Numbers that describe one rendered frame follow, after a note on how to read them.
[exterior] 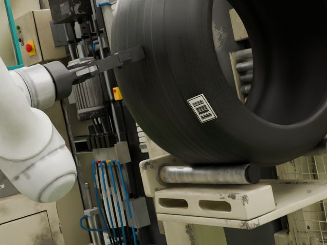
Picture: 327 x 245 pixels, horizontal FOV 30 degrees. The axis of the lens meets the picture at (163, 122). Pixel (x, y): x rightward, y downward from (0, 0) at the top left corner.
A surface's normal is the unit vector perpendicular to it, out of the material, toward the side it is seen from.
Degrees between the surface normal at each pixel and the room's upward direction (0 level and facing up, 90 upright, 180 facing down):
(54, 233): 90
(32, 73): 52
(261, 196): 90
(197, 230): 90
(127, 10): 66
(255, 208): 90
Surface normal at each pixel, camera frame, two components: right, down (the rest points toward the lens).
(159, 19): -0.64, -0.07
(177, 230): -0.80, 0.19
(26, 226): 0.57, -0.07
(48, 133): 0.58, -0.40
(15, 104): 0.76, 0.14
